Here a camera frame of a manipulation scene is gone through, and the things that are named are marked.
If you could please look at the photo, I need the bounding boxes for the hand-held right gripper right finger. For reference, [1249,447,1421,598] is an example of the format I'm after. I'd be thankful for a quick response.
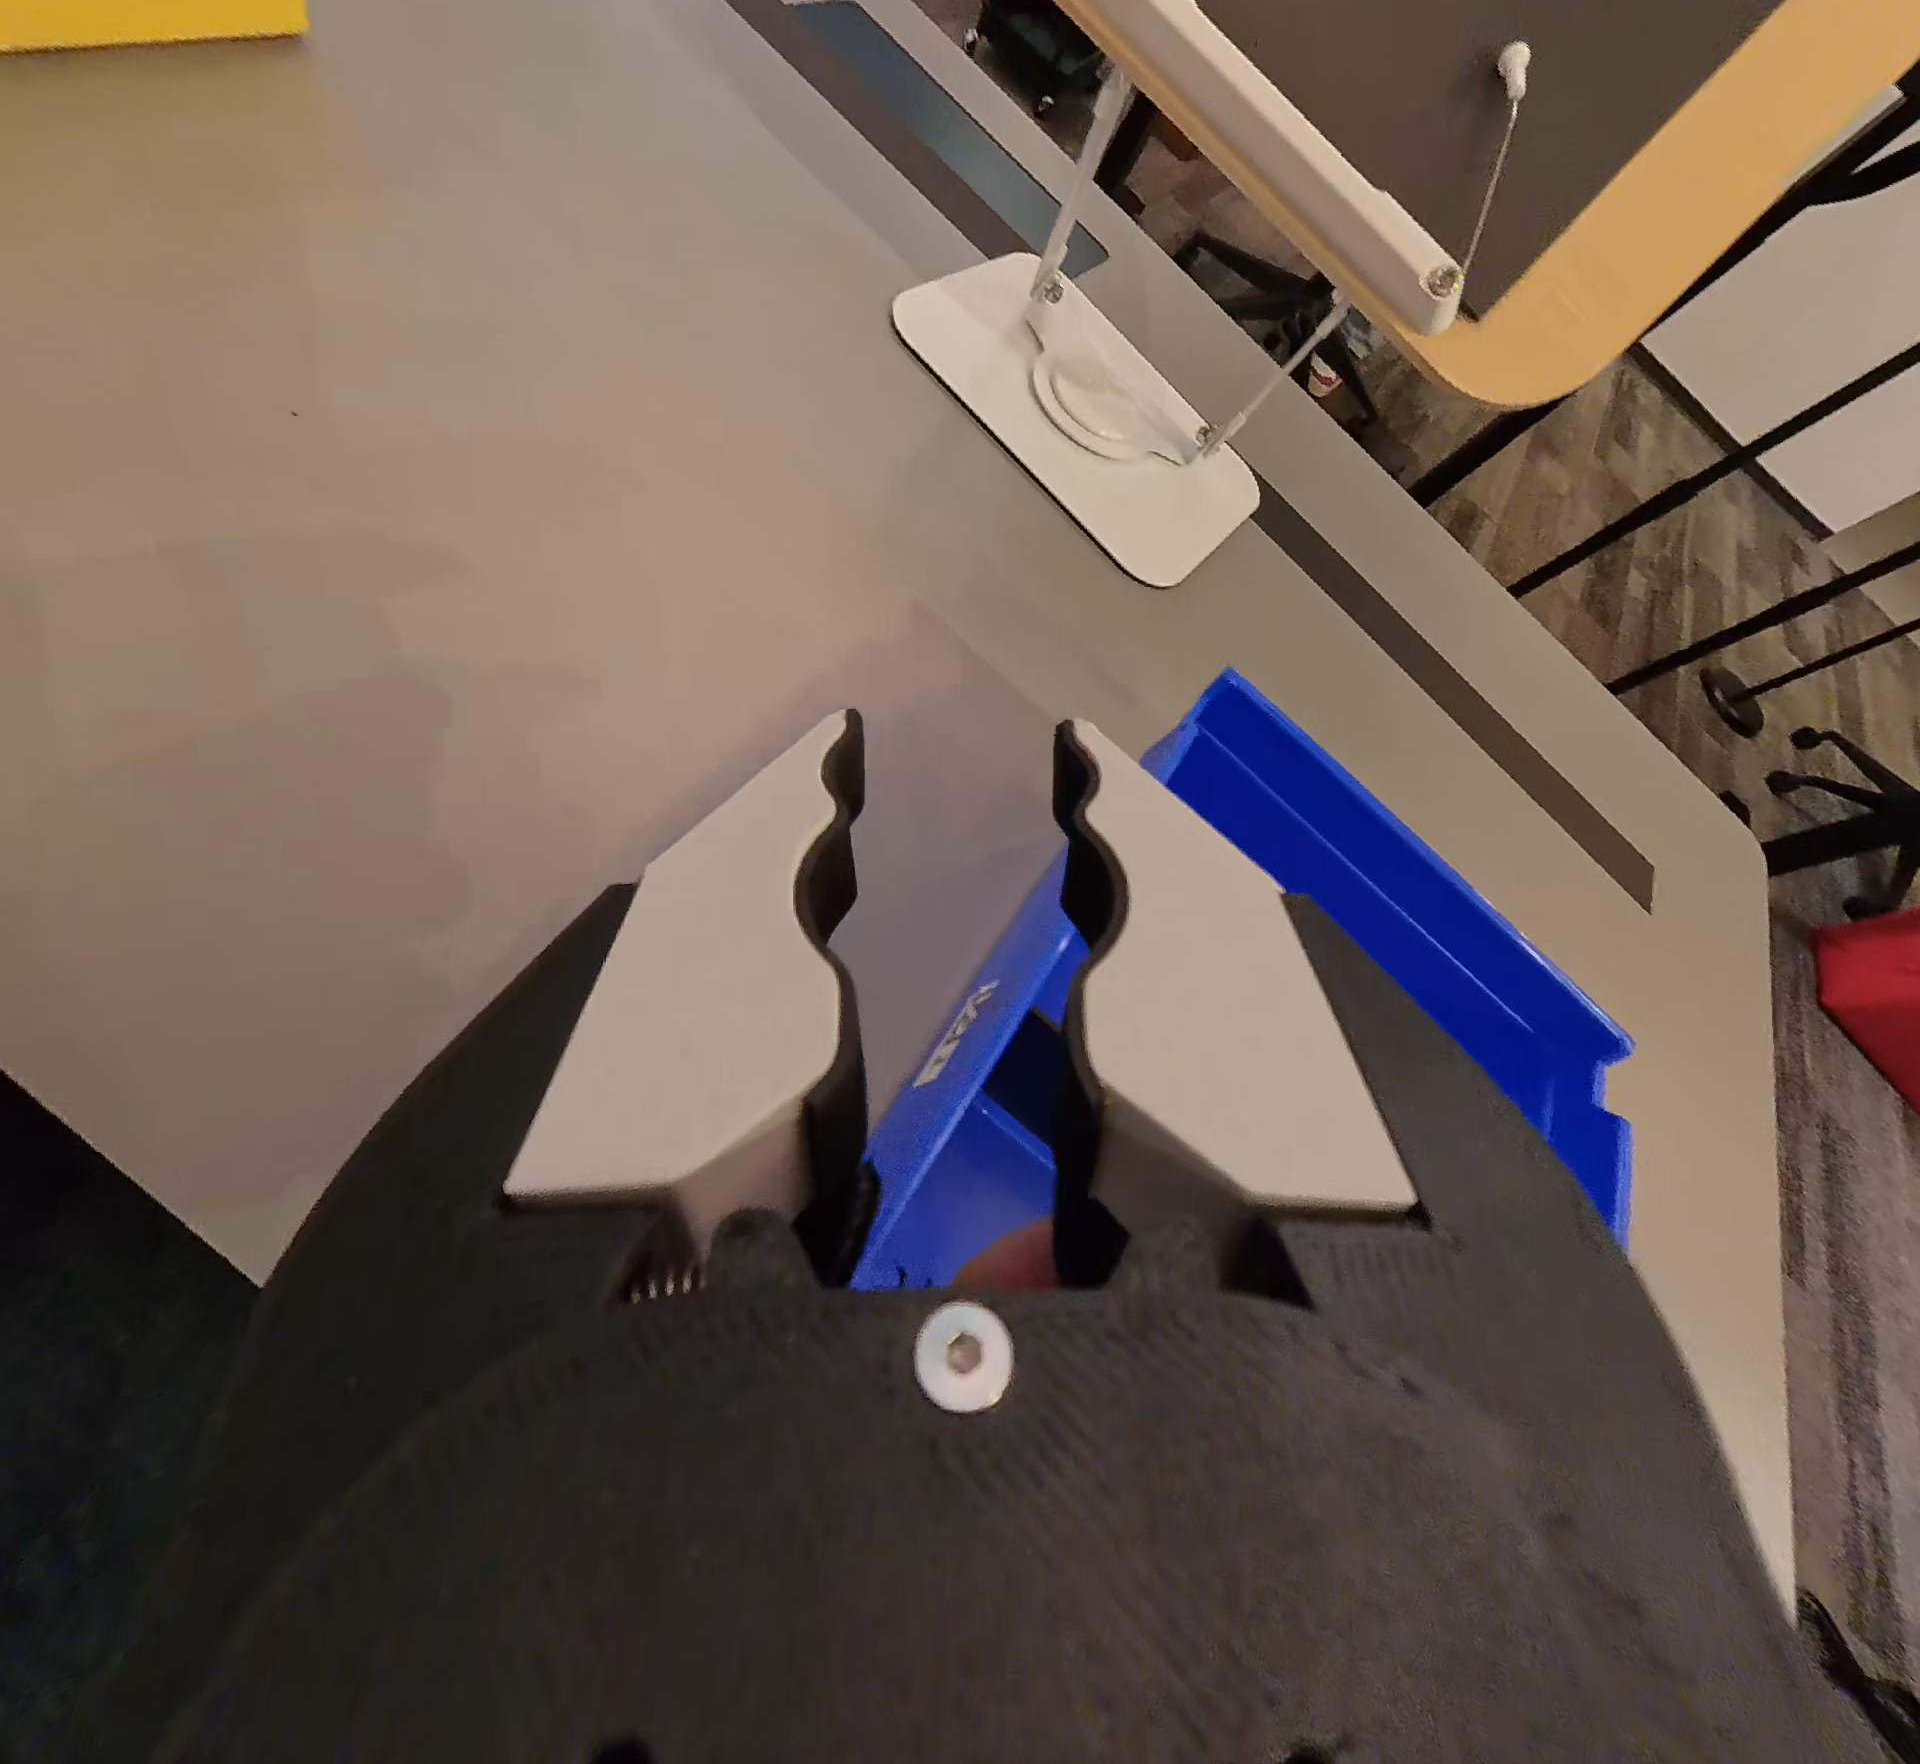
[1047,718,1421,1269]

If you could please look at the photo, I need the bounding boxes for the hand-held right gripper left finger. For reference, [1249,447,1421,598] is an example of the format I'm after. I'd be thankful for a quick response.
[504,709,874,1231]

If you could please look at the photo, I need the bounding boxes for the blue storage bin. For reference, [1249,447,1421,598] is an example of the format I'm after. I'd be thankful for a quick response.
[846,668,1640,1294]

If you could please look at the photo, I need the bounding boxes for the person's right hand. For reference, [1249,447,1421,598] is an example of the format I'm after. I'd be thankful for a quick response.
[950,1218,1057,1294]

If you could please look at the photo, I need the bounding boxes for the red bag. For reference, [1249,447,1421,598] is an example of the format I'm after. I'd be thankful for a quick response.
[1804,906,1920,1117]

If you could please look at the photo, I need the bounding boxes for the black office chair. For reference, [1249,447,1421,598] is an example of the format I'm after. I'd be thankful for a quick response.
[1761,724,1920,920]

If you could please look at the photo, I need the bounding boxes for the white bracket bar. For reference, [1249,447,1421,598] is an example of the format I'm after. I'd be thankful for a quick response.
[1070,0,1465,341]

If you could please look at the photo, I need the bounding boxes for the white pin on wire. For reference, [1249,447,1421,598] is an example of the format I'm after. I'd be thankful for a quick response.
[1441,40,1536,298]

